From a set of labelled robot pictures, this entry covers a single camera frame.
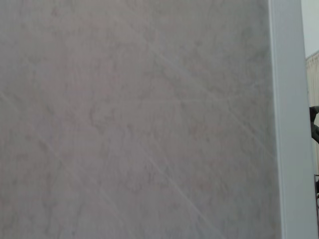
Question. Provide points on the dark green background object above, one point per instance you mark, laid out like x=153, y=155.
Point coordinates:
x=314, y=124

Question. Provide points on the beige corrugated panel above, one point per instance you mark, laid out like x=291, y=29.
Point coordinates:
x=313, y=79

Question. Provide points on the white vertical partition post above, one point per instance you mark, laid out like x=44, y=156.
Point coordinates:
x=290, y=124

